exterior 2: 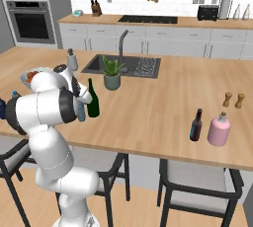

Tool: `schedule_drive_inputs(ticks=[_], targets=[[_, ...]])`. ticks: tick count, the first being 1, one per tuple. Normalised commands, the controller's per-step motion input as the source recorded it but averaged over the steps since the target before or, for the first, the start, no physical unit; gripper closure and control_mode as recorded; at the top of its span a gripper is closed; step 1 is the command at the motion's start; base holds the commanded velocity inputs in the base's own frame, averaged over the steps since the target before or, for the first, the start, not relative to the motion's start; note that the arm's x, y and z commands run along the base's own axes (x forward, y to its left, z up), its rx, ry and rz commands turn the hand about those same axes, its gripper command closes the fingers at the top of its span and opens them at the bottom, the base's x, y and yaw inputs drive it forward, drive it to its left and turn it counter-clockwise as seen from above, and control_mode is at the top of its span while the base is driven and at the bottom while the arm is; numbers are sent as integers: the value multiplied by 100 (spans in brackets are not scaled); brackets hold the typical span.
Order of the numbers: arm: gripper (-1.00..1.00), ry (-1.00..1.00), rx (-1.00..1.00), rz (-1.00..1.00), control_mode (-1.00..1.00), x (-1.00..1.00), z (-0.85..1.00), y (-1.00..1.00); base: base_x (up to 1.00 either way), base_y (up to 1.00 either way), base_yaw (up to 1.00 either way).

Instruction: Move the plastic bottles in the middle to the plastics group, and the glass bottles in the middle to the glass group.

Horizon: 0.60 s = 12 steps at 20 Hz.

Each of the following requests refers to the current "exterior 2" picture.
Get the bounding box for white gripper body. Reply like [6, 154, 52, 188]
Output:
[75, 86, 94, 107]

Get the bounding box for green glass bottle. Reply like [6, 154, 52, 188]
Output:
[86, 77, 101, 118]

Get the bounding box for blue-grey plastic bottle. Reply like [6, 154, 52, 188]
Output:
[76, 102, 87, 122]

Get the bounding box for green plant in grey pot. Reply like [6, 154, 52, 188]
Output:
[101, 54, 127, 92]

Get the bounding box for dark grey sink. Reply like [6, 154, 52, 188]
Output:
[80, 53, 162, 80]

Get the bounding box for grey spray bottle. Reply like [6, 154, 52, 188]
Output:
[66, 48, 79, 73]

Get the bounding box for red fruit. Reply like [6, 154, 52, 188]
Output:
[26, 70, 41, 83]

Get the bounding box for grey tap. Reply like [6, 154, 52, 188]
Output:
[118, 29, 130, 74]

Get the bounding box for white bowl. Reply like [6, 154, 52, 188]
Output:
[19, 67, 51, 89]

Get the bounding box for black chair with grey seat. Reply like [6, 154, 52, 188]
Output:
[53, 145, 131, 227]
[156, 158, 245, 227]
[0, 135, 36, 227]

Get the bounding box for small teal device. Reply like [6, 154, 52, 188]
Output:
[72, 8, 84, 19]

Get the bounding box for dark blue plastic bottle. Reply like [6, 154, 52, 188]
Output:
[0, 98, 8, 120]

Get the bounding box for wooden knife block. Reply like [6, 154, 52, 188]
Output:
[90, 0, 104, 18]

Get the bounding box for steel oven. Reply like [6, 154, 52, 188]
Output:
[5, 0, 57, 45]

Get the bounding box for black hob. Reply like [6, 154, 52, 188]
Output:
[117, 14, 179, 25]

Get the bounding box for white base cupboards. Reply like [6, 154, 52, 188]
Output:
[58, 22, 253, 62]

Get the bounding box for brown glass bottle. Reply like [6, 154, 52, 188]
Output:
[189, 108, 204, 142]

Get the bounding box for pink glass bottle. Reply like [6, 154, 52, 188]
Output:
[207, 112, 232, 147]

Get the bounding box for wooden shaker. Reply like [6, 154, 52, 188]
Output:
[234, 93, 246, 110]
[222, 92, 233, 109]

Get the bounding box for black toaster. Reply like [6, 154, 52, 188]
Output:
[197, 4, 220, 22]

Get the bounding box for white bottle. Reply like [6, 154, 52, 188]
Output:
[232, 3, 241, 21]
[241, 3, 251, 22]

